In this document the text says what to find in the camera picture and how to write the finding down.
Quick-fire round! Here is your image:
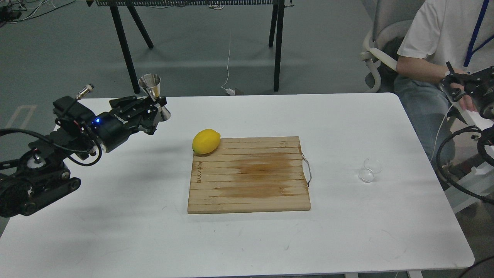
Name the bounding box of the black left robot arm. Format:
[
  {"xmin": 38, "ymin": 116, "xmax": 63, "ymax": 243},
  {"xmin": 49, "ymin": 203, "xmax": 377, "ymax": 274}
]
[{"xmin": 0, "ymin": 84, "xmax": 171, "ymax": 218}]

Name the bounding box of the white charging cable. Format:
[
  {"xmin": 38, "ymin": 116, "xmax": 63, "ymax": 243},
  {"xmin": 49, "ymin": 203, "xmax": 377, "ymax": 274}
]
[{"xmin": 221, "ymin": 31, "xmax": 236, "ymax": 96}]

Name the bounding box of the person's hand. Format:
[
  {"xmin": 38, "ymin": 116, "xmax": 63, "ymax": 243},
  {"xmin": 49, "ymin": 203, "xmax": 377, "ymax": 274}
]
[{"xmin": 450, "ymin": 69, "xmax": 479, "ymax": 112}]

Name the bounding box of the wooden cutting board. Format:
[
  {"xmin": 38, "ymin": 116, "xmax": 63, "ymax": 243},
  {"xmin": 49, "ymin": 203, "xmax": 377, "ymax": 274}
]
[{"xmin": 187, "ymin": 137, "xmax": 311, "ymax": 214}]

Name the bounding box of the small clear glass cup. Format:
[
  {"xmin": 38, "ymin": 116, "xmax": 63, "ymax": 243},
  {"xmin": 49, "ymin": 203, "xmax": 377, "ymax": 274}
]
[{"xmin": 357, "ymin": 157, "xmax": 382, "ymax": 183}]

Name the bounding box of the person in white shirt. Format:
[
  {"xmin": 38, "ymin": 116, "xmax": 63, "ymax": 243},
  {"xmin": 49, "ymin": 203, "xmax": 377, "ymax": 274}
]
[{"xmin": 394, "ymin": 0, "xmax": 494, "ymax": 170}]

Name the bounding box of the steel double jigger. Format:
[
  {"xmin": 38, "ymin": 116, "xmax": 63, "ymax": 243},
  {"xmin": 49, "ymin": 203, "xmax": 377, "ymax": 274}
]
[{"xmin": 138, "ymin": 73, "xmax": 171, "ymax": 122}]

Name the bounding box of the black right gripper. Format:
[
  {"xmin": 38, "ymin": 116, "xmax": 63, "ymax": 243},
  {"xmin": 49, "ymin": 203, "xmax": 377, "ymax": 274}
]
[{"xmin": 440, "ymin": 61, "xmax": 494, "ymax": 120}]

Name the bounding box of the grey office chair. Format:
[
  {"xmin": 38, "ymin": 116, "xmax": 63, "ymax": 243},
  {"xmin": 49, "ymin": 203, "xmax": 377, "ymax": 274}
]
[{"xmin": 359, "ymin": 0, "xmax": 424, "ymax": 93}]

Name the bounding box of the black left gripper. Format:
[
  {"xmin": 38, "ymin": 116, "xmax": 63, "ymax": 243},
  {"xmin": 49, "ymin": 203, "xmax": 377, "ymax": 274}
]
[{"xmin": 91, "ymin": 96, "xmax": 167, "ymax": 153}]

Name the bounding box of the yellow lemon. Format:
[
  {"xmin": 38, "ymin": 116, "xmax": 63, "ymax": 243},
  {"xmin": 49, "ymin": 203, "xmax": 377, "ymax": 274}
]
[{"xmin": 192, "ymin": 129, "xmax": 221, "ymax": 154}]

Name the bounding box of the black metal frame table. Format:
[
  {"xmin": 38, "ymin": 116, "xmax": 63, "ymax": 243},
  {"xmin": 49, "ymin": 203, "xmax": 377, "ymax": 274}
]
[{"xmin": 83, "ymin": 0, "xmax": 296, "ymax": 93}]

